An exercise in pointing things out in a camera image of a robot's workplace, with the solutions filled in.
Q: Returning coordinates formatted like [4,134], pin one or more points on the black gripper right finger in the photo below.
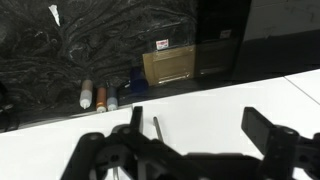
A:
[258,128]

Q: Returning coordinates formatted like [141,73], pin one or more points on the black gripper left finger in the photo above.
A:
[138,118]

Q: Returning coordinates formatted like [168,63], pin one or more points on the white cabinet door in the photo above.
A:
[40,150]
[310,83]
[200,116]

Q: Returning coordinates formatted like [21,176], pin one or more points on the grey blue spice bottle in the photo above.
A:
[112,98]

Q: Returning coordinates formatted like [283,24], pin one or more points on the dark blue cup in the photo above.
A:
[138,81]

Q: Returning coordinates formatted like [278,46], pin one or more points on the translucent squeeze bottle white nozzle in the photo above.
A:
[86,95]

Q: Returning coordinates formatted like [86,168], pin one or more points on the brown cardboard box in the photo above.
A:
[170,65]

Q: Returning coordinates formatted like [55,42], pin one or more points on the clear plastic container red label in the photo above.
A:
[162,44]

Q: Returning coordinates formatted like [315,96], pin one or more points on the black silver toaster oven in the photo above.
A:
[216,50]

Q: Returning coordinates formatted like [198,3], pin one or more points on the white paper scrap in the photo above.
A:
[55,13]

